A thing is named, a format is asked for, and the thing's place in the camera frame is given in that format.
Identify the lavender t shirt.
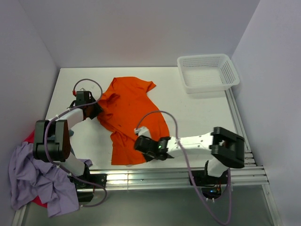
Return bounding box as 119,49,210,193
8,142,79,217

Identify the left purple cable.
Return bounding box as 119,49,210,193
44,79,108,208

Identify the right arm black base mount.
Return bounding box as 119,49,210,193
189,170,230,201

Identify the white perforated plastic basket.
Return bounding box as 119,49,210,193
177,54,240,94

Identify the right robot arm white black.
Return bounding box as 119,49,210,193
134,127,245,184

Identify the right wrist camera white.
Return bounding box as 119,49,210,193
134,126,151,138

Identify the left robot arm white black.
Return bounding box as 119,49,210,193
32,91,103,188

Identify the red t shirt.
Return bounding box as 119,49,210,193
24,131,35,144

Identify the orange t shirt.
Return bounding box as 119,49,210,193
97,77,170,165

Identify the aluminium front rail frame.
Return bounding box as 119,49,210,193
13,167,282,226

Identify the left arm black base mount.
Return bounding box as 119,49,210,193
74,173,107,207

